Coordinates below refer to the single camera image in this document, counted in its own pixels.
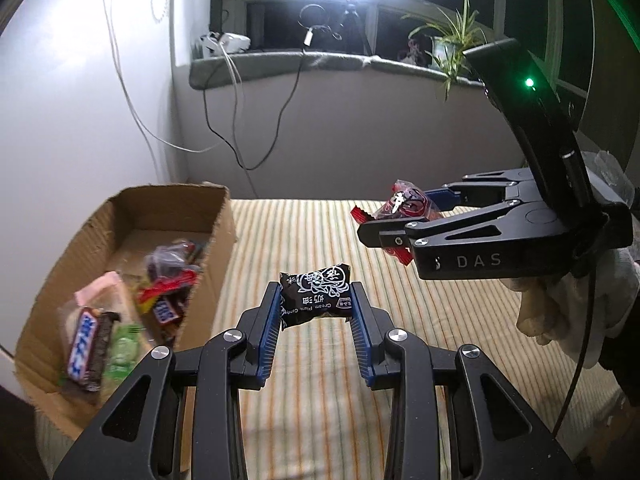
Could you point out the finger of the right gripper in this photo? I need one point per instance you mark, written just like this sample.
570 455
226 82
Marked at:
390 233
444 197

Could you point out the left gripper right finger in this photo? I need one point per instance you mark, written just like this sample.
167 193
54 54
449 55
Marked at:
493 432

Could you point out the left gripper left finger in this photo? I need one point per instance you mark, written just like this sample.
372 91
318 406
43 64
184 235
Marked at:
138 432

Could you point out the red dark snack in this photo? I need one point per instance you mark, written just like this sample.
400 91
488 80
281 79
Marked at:
407 201

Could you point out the black plum candy packet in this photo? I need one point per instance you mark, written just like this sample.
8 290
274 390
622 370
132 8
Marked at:
323 293

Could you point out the clear bag dark snack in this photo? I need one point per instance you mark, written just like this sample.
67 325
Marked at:
168 269

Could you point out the large Snickers bar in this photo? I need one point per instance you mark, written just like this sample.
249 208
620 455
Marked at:
86 359

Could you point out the pink wafer packet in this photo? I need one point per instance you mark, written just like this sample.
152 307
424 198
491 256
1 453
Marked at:
109 282

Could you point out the white gloved right hand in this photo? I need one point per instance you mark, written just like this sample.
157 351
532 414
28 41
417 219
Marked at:
555 309

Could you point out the small Snickers bar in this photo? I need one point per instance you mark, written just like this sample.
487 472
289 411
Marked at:
165 313

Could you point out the green candy packet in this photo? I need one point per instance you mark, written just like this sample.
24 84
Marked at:
123 352

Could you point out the brown cardboard box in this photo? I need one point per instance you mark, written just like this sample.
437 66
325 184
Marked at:
113 243

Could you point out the green potted plant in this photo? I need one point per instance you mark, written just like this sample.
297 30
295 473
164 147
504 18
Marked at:
457 33

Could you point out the black light tripod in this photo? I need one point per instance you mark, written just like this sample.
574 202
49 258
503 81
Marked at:
349 31

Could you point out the grey window sill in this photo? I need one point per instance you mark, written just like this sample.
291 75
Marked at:
209 73

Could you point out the white power strip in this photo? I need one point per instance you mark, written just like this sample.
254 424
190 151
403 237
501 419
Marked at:
219 43

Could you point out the white cabinet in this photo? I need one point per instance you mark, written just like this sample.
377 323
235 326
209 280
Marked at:
85 88

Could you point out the black camera mount handle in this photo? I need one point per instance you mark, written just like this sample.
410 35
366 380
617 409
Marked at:
519 89

